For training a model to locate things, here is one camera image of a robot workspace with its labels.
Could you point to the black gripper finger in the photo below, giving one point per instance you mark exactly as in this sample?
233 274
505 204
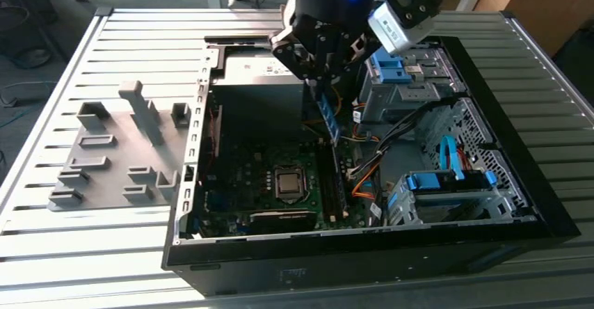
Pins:
353 48
311 34

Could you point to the blue RAM stick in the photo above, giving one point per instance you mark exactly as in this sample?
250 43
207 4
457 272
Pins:
330 117

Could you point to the black RAM slot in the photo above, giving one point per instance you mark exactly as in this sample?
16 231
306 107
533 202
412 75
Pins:
326 183

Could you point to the dark RAM stick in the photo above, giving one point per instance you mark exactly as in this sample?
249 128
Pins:
341 187

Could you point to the empty blue disk carrier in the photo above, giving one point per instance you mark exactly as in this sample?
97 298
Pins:
392 74

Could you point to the grey power supply unit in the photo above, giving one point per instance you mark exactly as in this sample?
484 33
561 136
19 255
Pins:
250 69

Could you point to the grey metal drive cage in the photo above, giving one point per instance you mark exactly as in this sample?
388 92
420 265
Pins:
409 93
464 195

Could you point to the silver CPU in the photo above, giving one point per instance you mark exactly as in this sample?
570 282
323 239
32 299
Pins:
290 182

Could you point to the black disk in blue carrier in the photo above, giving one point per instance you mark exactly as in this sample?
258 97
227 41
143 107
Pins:
429 182

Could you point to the green motherboard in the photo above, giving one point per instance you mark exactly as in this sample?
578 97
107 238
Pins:
311 194

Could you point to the CPU socket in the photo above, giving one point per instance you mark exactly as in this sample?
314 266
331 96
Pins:
290 195

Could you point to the wooden cabinet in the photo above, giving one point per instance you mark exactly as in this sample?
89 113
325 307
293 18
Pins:
557 9

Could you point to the grey parts rack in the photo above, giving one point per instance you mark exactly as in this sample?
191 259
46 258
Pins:
121 138

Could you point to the black graphics card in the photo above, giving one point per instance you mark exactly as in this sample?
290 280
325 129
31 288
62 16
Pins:
281 218

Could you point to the black wheeled cart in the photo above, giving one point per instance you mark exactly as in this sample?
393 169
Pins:
32 27

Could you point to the black PC case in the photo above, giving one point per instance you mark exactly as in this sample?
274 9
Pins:
325 260

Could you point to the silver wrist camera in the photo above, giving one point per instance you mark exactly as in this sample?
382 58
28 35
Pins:
400 34

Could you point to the black camera bracket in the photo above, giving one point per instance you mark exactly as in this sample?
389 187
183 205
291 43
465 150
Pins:
420 13

